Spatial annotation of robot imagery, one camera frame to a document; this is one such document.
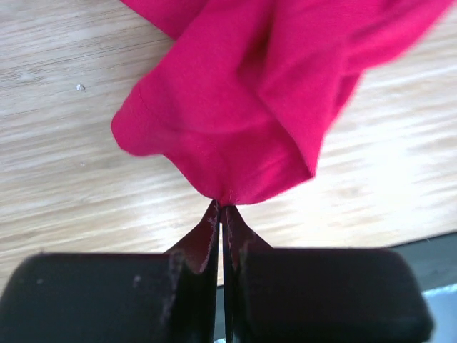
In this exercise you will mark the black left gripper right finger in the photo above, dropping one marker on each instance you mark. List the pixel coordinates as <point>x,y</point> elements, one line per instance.
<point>274,294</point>

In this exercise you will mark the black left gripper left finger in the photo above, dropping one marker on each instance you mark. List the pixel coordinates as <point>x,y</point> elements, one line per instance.
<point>107,297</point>

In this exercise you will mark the red polo shirt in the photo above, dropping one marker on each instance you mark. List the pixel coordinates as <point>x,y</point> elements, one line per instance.
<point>243,99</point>

